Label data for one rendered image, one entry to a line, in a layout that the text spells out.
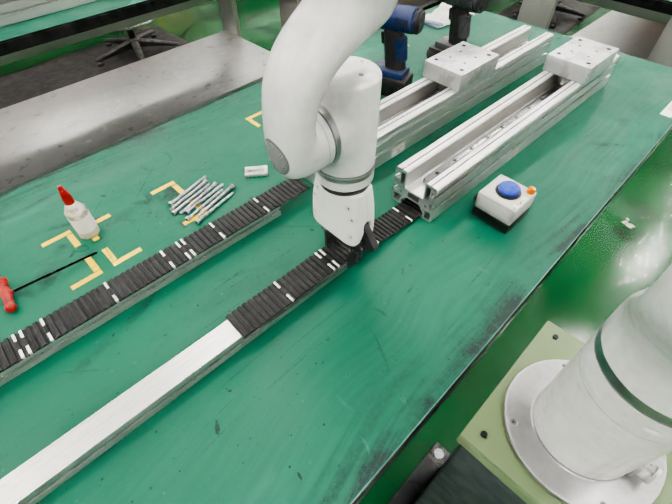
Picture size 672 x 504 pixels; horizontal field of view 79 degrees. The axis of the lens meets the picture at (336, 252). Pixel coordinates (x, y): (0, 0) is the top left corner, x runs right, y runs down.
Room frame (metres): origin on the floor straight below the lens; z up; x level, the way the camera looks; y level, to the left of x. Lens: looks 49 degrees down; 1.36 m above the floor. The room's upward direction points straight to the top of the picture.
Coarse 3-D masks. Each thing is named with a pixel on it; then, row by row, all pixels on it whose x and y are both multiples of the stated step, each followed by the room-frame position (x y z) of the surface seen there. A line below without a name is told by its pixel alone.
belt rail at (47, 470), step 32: (320, 288) 0.41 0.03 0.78; (192, 352) 0.28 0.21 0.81; (224, 352) 0.28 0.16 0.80; (160, 384) 0.23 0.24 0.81; (192, 384) 0.24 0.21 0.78; (96, 416) 0.19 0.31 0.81; (128, 416) 0.19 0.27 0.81; (64, 448) 0.15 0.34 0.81; (96, 448) 0.15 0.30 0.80; (0, 480) 0.11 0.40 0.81; (32, 480) 0.11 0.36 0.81; (64, 480) 0.12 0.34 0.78
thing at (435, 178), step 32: (512, 96) 0.91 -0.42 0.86; (544, 96) 0.96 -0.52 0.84; (576, 96) 0.97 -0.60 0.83; (480, 128) 0.80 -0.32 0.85; (512, 128) 0.77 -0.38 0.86; (544, 128) 0.87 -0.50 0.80; (416, 160) 0.66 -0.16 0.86; (448, 160) 0.70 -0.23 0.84; (480, 160) 0.67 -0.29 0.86; (416, 192) 0.61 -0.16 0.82; (448, 192) 0.60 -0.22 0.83
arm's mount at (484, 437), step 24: (552, 336) 0.31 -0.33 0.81; (528, 360) 0.27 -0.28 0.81; (504, 384) 0.23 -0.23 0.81; (480, 408) 0.20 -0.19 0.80; (480, 432) 0.17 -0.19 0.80; (504, 432) 0.17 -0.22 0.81; (480, 456) 0.14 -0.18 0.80; (504, 456) 0.14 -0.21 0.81; (504, 480) 0.12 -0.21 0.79; (528, 480) 0.11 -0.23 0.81
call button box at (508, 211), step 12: (504, 180) 0.63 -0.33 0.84; (480, 192) 0.60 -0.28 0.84; (492, 192) 0.59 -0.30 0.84; (480, 204) 0.59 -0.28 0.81; (492, 204) 0.57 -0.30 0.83; (504, 204) 0.56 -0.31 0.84; (516, 204) 0.56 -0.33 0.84; (528, 204) 0.58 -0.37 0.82; (480, 216) 0.58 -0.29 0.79; (492, 216) 0.57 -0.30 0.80; (504, 216) 0.55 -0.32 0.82; (516, 216) 0.55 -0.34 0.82; (504, 228) 0.54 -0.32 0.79
